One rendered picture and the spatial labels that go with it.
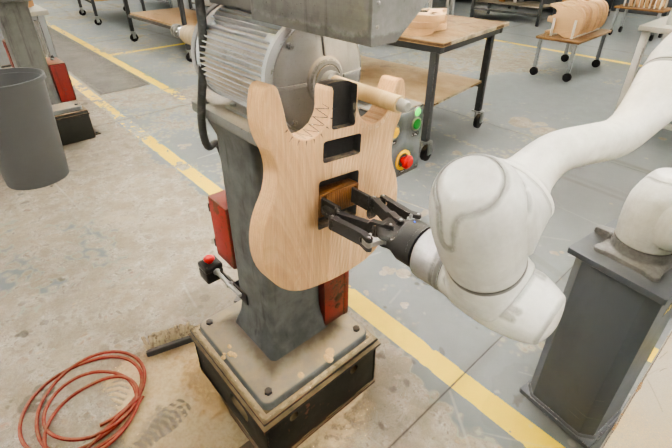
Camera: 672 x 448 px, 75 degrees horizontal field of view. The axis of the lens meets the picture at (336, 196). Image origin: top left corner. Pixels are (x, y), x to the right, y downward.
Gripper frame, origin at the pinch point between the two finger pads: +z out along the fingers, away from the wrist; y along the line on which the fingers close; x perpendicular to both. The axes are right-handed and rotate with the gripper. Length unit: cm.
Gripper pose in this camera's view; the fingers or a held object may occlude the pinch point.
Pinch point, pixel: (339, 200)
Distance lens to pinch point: 83.3
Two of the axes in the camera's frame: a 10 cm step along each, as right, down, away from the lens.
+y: 7.5, -2.8, 6.0
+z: -6.6, -3.7, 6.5
